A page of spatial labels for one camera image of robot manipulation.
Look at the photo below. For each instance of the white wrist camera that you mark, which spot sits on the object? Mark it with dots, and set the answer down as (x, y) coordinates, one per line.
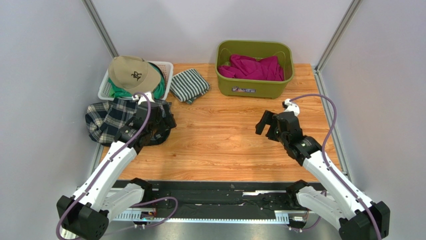
(290, 106)
(140, 98)

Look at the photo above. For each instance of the olive green plastic tub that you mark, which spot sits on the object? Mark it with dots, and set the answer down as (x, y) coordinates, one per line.
(257, 50)

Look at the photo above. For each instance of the grey white plaid skirt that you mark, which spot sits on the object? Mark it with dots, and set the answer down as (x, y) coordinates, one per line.
(105, 119)

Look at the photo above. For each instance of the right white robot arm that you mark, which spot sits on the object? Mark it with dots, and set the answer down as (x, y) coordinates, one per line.
(355, 215)

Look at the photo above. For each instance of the black garment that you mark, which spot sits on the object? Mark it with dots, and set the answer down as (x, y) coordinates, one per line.
(160, 129)

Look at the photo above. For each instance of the striped folded cloth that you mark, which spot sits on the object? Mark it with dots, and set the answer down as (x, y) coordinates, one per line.
(189, 85)

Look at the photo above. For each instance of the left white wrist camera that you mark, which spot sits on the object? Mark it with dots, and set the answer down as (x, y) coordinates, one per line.
(140, 98)

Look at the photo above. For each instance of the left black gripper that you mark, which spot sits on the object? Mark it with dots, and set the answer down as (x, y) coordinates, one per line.
(167, 121)

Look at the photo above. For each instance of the beige baseball cap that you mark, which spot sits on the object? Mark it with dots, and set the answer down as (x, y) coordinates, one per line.
(134, 74)

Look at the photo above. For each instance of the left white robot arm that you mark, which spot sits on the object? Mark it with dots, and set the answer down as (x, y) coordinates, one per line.
(88, 212)

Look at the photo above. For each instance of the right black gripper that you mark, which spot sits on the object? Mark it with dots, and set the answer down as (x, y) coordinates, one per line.
(276, 123)

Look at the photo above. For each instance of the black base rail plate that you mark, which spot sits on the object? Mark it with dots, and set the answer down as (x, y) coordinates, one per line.
(221, 200)

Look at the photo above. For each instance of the pink garment in tub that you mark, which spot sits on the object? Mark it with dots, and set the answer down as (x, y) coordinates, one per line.
(249, 68)

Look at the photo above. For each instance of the white plastic basket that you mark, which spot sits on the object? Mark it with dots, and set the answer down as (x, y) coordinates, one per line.
(167, 69)

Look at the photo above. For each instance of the green garment in basket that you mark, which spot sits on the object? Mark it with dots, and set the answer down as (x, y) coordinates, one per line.
(158, 93)

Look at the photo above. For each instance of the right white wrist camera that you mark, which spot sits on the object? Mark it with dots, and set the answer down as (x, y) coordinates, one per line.
(290, 106)

